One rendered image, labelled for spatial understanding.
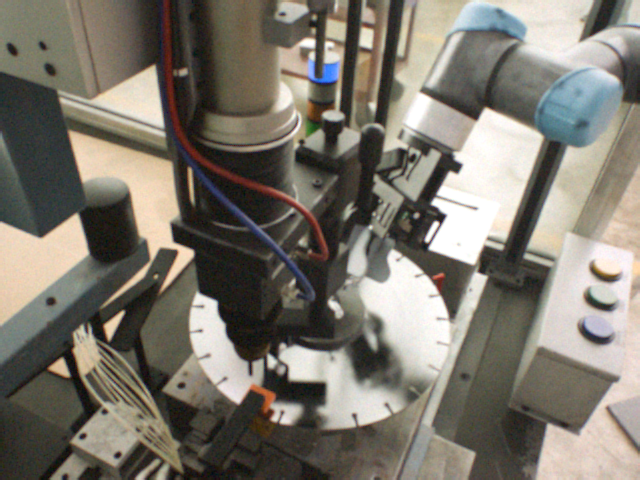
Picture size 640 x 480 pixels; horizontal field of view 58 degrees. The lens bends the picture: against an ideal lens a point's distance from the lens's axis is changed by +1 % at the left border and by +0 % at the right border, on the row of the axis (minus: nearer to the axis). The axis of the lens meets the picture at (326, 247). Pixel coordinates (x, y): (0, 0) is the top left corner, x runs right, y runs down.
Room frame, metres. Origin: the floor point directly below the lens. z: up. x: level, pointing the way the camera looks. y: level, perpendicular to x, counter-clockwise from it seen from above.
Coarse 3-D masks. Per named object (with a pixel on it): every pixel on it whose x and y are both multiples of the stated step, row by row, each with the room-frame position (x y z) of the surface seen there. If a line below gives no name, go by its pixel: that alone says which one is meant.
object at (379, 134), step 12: (372, 132) 0.39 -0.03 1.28; (384, 132) 0.39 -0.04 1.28; (360, 144) 0.39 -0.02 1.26; (372, 144) 0.39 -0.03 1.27; (360, 156) 0.39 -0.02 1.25; (372, 156) 0.39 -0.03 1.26; (372, 168) 0.39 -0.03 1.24; (360, 180) 0.39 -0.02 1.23; (372, 180) 0.39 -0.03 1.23; (360, 192) 0.39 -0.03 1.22; (360, 204) 0.39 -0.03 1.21
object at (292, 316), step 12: (288, 312) 0.42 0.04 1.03; (300, 312) 0.42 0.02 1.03; (312, 312) 0.41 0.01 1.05; (324, 312) 0.41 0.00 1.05; (288, 324) 0.40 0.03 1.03; (300, 324) 0.40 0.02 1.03; (312, 324) 0.40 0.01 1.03; (324, 324) 0.41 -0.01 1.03; (276, 336) 0.40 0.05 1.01; (288, 336) 0.42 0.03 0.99; (300, 336) 0.40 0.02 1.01; (312, 336) 0.40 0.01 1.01; (324, 336) 0.40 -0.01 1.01; (276, 348) 0.40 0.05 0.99; (288, 348) 0.42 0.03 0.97
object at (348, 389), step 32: (384, 288) 0.54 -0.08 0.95; (416, 288) 0.55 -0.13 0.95; (192, 320) 0.46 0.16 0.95; (384, 320) 0.49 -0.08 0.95; (416, 320) 0.49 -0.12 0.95; (224, 352) 0.42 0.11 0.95; (288, 352) 0.42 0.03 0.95; (320, 352) 0.43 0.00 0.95; (352, 352) 0.43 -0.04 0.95; (384, 352) 0.44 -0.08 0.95; (416, 352) 0.44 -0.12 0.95; (224, 384) 0.37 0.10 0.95; (256, 384) 0.38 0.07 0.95; (288, 384) 0.38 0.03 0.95; (320, 384) 0.38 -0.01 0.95; (352, 384) 0.39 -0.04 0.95; (384, 384) 0.39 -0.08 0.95; (416, 384) 0.39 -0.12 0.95; (288, 416) 0.34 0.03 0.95; (320, 416) 0.34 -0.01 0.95; (384, 416) 0.35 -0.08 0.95
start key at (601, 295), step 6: (594, 288) 0.62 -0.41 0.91; (600, 288) 0.62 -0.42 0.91; (606, 288) 0.63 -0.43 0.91; (588, 294) 0.62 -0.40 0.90; (594, 294) 0.61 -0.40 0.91; (600, 294) 0.61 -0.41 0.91; (606, 294) 0.61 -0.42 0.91; (612, 294) 0.61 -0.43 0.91; (594, 300) 0.60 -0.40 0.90; (600, 300) 0.60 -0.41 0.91; (606, 300) 0.60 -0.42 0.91; (612, 300) 0.60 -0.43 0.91; (606, 306) 0.59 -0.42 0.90; (612, 306) 0.60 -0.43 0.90
